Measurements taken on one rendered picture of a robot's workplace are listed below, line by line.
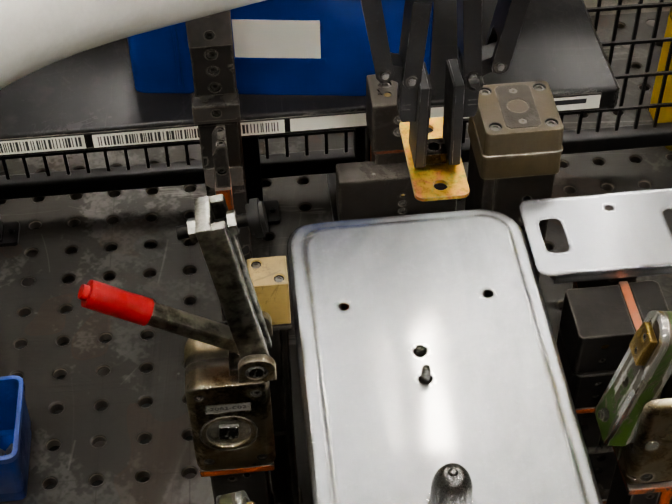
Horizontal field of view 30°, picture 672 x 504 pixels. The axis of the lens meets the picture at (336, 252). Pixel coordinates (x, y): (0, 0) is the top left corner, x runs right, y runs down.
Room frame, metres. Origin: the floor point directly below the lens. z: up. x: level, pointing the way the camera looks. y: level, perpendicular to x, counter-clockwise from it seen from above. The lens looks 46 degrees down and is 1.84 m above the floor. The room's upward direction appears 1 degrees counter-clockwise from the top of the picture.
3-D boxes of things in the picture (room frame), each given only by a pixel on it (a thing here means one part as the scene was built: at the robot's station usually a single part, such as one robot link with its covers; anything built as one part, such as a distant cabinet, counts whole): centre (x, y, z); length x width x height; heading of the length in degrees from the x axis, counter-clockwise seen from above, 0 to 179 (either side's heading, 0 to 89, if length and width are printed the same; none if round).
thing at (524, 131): (0.94, -0.18, 0.88); 0.08 x 0.08 x 0.36; 5
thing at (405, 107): (0.66, -0.04, 1.31); 0.03 x 0.01 x 0.05; 95
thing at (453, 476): (0.53, -0.08, 1.02); 0.03 x 0.03 x 0.07
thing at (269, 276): (0.72, 0.06, 0.88); 0.04 x 0.04 x 0.36; 5
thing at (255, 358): (0.62, 0.06, 1.06); 0.03 x 0.01 x 0.03; 95
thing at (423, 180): (0.66, -0.07, 1.25); 0.08 x 0.04 x 0.01; 5
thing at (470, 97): (0.66, -0.10, 1.31); 0.03 x 0.01 x 0.05; 95
